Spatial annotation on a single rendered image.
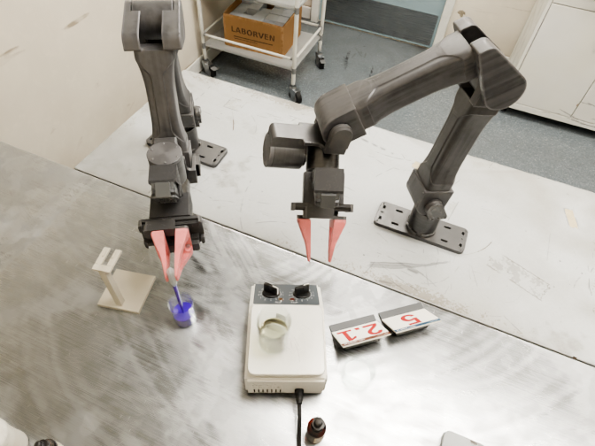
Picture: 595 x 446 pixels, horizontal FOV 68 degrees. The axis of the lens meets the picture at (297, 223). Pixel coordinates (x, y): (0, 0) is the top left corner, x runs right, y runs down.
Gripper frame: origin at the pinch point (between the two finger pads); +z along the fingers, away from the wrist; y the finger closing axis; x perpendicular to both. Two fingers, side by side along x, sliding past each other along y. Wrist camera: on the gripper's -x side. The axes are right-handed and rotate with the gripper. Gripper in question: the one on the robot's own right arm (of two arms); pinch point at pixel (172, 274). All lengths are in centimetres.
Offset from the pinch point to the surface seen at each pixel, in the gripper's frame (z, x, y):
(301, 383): 16.8, 8.7, 18.8
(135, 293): -5.6, 14.3, -9.1
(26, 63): -130, 43, -66
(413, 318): 6.5, 12.7, 41.6
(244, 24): -216, 75, 25
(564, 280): 1, 15, 77
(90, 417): 15.9, 14.5, -14.6
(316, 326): 8.8, 6.0, 22.4
